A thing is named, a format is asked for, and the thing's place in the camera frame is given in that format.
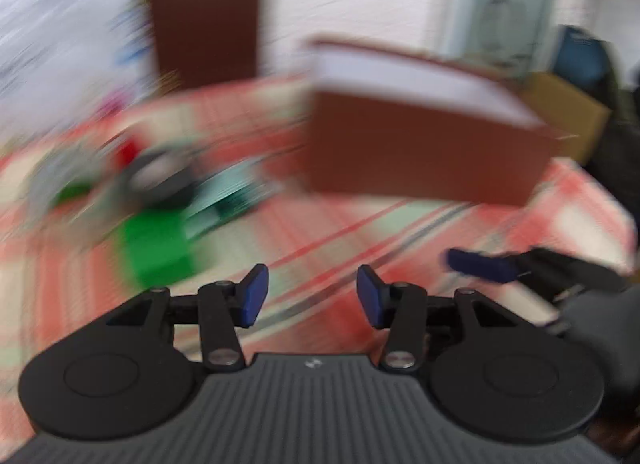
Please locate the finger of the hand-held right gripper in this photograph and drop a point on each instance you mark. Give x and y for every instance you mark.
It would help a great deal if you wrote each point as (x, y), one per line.
(480, 265)

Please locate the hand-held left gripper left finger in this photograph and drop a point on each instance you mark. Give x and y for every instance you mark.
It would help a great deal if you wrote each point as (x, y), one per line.
(256, 291)

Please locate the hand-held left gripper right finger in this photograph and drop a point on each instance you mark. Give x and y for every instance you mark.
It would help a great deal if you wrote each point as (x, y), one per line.
(369, 294)

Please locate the green leaf-print box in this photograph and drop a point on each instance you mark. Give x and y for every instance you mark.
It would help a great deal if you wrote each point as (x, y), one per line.
(157, 249)

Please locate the brown box with white inside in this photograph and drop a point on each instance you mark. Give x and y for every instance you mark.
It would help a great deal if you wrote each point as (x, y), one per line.
(415, 153)

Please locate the black tape roll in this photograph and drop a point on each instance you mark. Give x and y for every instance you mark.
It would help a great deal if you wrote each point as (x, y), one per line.
(160, 178)

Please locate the clear plastic bottle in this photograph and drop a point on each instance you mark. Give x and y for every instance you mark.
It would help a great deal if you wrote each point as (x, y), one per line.
(60, 178)

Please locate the red plaid tablecloth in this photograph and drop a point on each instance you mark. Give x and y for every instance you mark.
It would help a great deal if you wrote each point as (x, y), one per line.
(350, 229)

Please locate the teal flat box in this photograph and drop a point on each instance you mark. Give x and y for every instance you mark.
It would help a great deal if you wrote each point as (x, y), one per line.
(225, 199)

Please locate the dark jacket on chair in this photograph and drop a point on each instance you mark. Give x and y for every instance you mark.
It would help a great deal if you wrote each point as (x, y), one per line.
(620, 133)

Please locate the large cardboard box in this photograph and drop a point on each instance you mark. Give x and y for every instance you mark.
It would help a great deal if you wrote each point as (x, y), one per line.
(565, 113)

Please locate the small red object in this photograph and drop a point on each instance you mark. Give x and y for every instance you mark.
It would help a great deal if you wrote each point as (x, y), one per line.
(129, 153)

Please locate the blue chair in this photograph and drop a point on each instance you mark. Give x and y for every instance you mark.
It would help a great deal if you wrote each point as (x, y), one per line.
(580, 56)

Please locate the pale panel with line drawing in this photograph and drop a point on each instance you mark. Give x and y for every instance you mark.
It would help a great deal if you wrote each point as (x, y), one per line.
(500, 3)

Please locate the dark brown board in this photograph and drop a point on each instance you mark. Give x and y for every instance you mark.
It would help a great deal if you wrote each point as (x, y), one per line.
(205, 18)

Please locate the colourful wall poster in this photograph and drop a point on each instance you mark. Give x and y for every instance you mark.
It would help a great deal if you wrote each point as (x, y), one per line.
(65, 43)

